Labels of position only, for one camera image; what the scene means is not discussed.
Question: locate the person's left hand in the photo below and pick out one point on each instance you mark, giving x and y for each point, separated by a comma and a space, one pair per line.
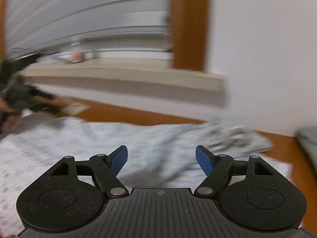
3, 104

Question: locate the white patterned shirt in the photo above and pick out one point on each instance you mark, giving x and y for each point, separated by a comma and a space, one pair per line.
123, 138

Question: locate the beige window sill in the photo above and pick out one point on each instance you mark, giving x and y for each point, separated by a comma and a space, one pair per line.
123, 79

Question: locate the wooden window frame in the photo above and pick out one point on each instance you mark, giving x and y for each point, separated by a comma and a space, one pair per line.
190, 24

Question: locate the glass jar with orange label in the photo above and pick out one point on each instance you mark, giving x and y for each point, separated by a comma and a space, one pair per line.
76, 55

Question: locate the grey printed t-shirt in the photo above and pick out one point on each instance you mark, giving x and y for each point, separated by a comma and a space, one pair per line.
309, 143

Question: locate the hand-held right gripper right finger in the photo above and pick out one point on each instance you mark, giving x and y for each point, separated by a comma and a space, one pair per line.
203, 160

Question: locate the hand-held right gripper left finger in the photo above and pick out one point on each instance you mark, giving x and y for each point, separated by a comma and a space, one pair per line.
119, 160

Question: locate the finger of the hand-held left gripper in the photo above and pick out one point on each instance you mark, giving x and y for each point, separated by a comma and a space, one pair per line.
44, 94
44, 109

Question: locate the grey window blind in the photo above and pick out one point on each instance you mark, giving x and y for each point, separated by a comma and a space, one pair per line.
86, 10

